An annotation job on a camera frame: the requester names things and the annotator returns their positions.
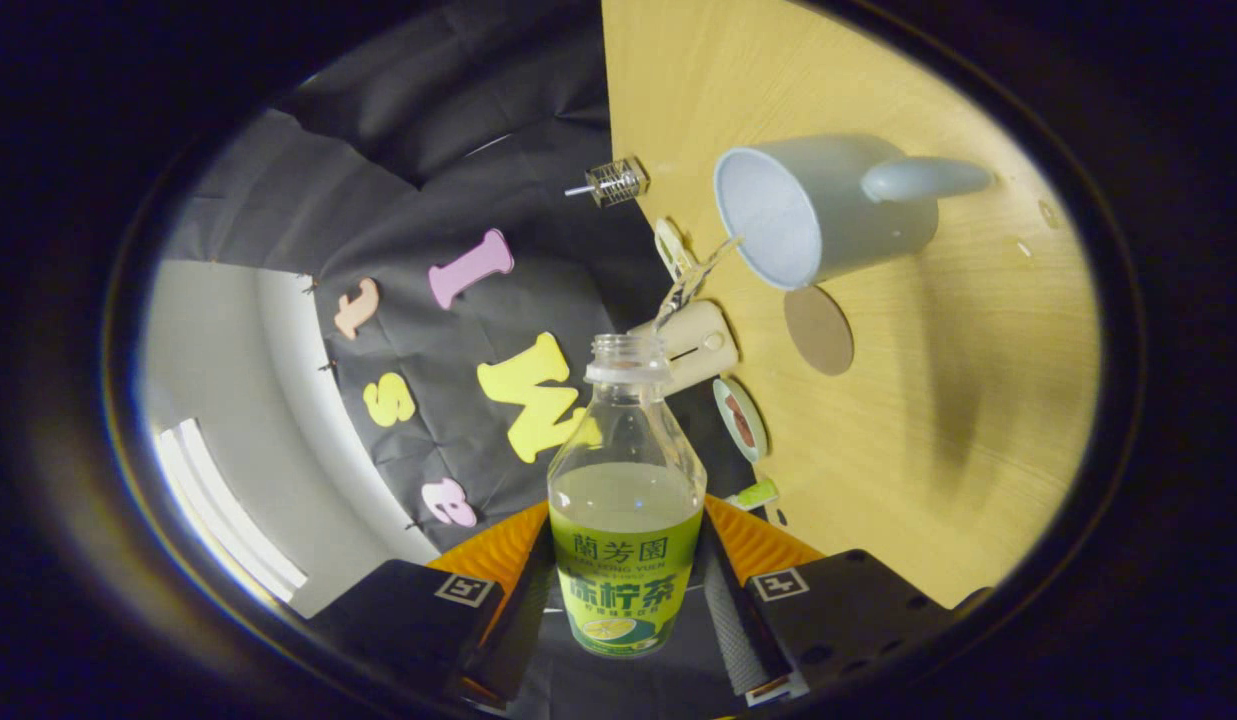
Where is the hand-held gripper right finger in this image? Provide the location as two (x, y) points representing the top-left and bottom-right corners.
(700, 495), (989, 709)

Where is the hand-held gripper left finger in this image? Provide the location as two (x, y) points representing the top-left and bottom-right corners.
(308, 500), (557, 713)

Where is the green label juice bottle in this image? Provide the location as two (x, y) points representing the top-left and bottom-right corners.
(546, 333), (708, 659)

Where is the round brown coaster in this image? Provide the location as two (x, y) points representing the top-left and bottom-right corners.
(783, 286), (856, 378)

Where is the pale grey cup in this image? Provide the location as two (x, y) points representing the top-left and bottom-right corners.
(713, 134), (995, 292)

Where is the white and green drink bottle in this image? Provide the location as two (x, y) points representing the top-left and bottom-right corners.
(726, 478), (781, 511)

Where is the pale green plate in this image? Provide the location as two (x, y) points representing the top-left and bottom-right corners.
(713, 377), (770, 464)

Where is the white toaster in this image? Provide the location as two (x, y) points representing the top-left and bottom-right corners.
(628, 300), (739, 396)

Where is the wooden table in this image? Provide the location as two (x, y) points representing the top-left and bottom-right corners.
(600, 0), (1101, 611)

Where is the long ceiling light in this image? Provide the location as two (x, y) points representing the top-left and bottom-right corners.
(153, 418), (309, 603)

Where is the white divided snack tray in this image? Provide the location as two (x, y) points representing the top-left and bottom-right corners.
(654, 218), (697, 281)

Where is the wire mesh holder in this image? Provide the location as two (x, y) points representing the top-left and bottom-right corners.
(585, 157), (651, 208)

